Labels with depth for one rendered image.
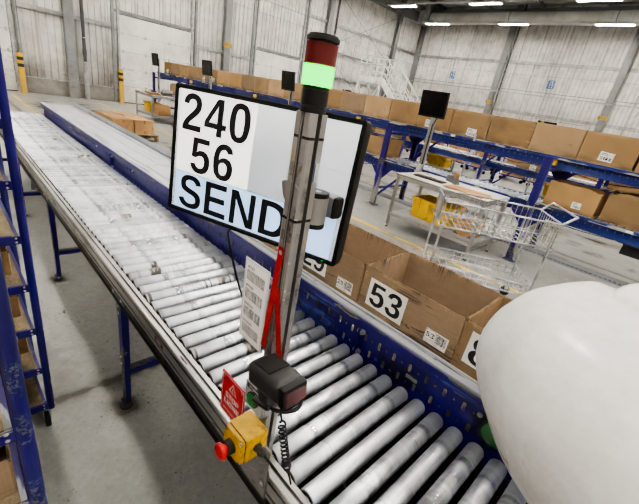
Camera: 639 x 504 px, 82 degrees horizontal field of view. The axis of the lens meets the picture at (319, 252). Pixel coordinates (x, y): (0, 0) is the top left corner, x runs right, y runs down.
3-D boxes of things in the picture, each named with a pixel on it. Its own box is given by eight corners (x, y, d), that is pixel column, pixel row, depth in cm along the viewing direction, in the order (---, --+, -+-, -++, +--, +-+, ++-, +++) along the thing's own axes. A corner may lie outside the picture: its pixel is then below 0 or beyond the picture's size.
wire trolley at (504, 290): (414, 296, 348) (447, 190, 308) (412, 272, 399) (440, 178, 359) (531, 324, 335) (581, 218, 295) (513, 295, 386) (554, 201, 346)
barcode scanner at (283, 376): (281, 437, 68) (283, 389, 65) (244, 402, 76) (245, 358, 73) (307, 420, 72) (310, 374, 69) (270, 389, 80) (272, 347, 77)
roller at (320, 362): (220, 407, 107) (224, 398, 104) (341, 347, 142) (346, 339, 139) (229, 422, 104) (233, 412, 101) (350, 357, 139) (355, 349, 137)
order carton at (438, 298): (356, 304, 139) (365, 264, 133) (400, 286, 159) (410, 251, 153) (449, 364, 115) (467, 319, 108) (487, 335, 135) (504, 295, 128)
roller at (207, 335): (180, 356, 123) (173, 349, 127) (297, 314, 159) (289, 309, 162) (179, 344, 122) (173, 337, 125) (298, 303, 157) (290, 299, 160)
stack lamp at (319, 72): (294, 82, 59) (300, 39, 56) (317, 86, 62) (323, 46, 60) (315, 85, 55) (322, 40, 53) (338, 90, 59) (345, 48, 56)
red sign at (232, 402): (219, 406, 97) (222, 368, 92) (222, 405, 97) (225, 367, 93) (253, 450, 87) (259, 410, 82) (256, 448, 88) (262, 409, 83)
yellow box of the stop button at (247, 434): (216, 448, 84) (218, 425, 81) (248, 429, 90) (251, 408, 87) (252, 499, 75) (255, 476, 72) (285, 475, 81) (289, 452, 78)
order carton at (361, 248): (290, 262, 164) (296, 226, 157) (336, 251, 184) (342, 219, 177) (355, 304, 139) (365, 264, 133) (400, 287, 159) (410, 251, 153)
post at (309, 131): (235, 463, 96) (276, 105, 62) (251, 453, 100) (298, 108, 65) (262, 500, 89) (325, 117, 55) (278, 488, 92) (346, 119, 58)
